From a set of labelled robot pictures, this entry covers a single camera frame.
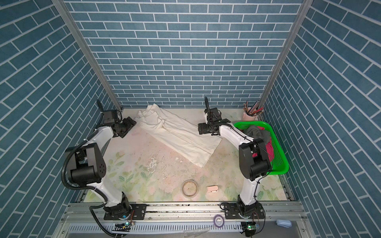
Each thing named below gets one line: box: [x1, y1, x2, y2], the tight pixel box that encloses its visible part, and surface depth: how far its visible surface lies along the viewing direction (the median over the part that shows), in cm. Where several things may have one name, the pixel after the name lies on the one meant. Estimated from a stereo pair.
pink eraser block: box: [206, 185, 219, 193], surface depth 81 cm
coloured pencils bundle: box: [243, 100, 265, 117], surface depth 107 cm
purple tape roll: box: [213, 214, 225, 229], surface depth 72 cm
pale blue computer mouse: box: [274, 219, 293, 229], surface depth 71 cm
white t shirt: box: [134, 103, 223, 168], surface depth 106 cm
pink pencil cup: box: [242, 112, 257, 121], surface depth 107 cm
